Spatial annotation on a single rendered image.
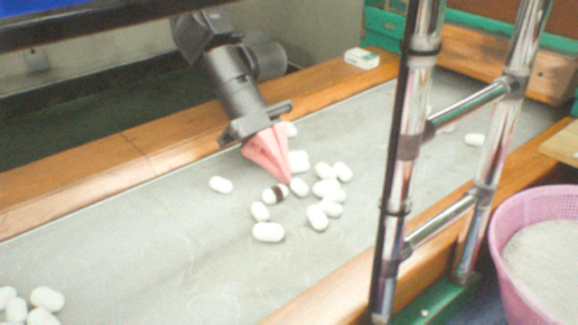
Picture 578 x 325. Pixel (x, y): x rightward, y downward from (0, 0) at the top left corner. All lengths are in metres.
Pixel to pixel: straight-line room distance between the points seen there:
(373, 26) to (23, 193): 0.75
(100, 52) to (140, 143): 2.04
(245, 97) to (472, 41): 0.44
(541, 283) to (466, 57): 0.44
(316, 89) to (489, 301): 0.45
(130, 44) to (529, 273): 2.47
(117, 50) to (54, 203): 2.16
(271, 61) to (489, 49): 0.38
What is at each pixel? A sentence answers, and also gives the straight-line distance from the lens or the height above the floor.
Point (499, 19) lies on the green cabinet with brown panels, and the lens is 0.96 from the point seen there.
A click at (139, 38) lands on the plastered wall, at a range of 2.84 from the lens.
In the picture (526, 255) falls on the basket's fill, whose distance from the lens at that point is 0.65.
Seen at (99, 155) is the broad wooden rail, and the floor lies 0.76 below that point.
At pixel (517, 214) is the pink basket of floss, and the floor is 0.75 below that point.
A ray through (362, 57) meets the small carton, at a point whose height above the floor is 0.79.
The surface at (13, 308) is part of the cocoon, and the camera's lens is 0.57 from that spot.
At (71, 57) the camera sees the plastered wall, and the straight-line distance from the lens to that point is 2.73.
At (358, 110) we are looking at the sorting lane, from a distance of 0.87.
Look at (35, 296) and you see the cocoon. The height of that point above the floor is 0.76.
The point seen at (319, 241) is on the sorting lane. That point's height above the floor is 0.74.
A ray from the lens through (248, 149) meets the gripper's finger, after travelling 0.67.
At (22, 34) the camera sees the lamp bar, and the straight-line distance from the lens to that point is 0.31.
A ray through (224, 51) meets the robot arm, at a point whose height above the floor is 0.90.
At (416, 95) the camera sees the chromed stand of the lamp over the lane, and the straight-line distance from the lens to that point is 0.33.
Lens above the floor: 1.14
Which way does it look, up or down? 34 degrees down
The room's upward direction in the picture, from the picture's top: straight up
